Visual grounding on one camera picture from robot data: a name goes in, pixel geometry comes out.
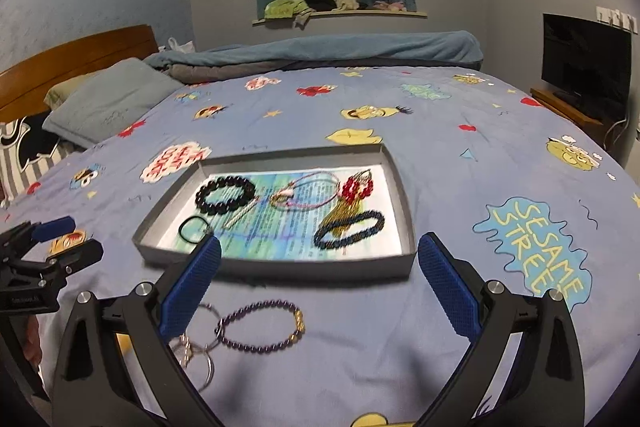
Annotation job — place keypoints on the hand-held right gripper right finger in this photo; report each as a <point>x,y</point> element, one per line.
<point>450,292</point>

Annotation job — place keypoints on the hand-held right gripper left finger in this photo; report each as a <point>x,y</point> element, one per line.
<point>192,289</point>

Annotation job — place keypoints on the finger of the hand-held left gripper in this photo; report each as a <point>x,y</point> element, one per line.
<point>80,252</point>
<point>52,228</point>

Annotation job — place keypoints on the grey cardboard box tray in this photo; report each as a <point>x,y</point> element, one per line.
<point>270,264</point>

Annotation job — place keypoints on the pearl bar hair clip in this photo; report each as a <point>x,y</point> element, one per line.
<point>240,217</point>

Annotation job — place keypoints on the red bead gold tassel earrings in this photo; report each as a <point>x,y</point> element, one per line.
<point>355,192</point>

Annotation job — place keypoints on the person's left hand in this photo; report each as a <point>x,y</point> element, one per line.
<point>31,337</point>

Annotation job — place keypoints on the black and white striped pillow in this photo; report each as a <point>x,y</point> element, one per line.
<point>30,152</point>

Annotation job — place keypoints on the printed paper sheet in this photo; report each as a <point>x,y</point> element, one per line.
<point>280,232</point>

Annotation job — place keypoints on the blue cartoon printed bedsheet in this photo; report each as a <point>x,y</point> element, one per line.
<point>450,187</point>

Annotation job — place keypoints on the pale yellow pillow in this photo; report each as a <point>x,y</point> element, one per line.
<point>65,92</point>

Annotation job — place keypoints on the grey-blue pillow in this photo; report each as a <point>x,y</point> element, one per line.
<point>110,102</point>

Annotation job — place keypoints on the wooden headboard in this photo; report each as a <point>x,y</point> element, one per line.
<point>75,57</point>

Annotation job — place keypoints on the wooden television stand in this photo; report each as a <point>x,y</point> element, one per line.
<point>565,112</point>

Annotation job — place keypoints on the white plastic bag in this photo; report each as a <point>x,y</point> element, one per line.
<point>181,47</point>

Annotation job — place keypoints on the folded blue blanket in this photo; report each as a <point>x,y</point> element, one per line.
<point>320,52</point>

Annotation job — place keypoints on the black television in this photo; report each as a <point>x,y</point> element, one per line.
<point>585,57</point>

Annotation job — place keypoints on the window sill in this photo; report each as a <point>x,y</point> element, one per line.
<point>370,15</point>

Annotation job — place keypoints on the pink cloth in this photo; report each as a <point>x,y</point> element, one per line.
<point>390,6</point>

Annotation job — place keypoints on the green cloth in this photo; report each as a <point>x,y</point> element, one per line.
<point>282,9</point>

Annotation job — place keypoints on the black cloth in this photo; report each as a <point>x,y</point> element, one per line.
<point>317,0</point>

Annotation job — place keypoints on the white wall hooks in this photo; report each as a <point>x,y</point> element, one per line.
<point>617,17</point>

